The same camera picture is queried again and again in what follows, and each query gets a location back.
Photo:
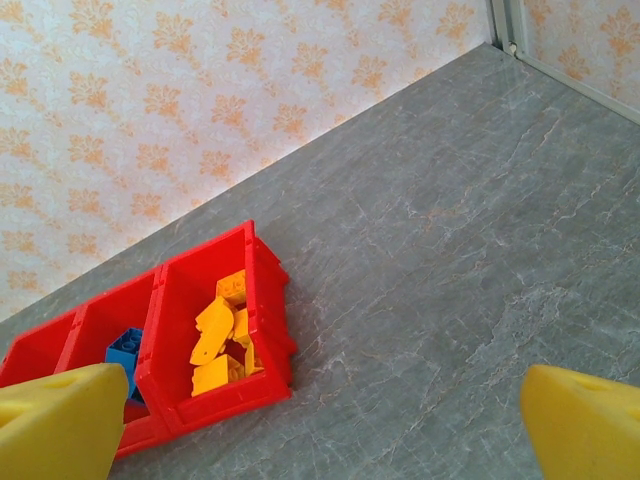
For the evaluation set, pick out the aluminium corner post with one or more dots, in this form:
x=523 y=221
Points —
x=505 y=22

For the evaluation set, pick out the blue lego brick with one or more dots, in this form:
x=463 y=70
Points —
x=139 y=396
x=125 y=347

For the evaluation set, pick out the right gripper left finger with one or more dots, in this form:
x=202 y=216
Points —
x=55 y=430

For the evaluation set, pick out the narrow orange lego brick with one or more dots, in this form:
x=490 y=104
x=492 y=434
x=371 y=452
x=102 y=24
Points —
x=215 y=332

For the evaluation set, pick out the aluminium table side rail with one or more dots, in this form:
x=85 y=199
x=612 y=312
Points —
x=580 y=82

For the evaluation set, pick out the red plastic bin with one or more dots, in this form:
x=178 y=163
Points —
x=35 y=350
x=115 y=310
x=270 y=320

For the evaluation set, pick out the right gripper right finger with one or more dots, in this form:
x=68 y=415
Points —
x=585 y=430

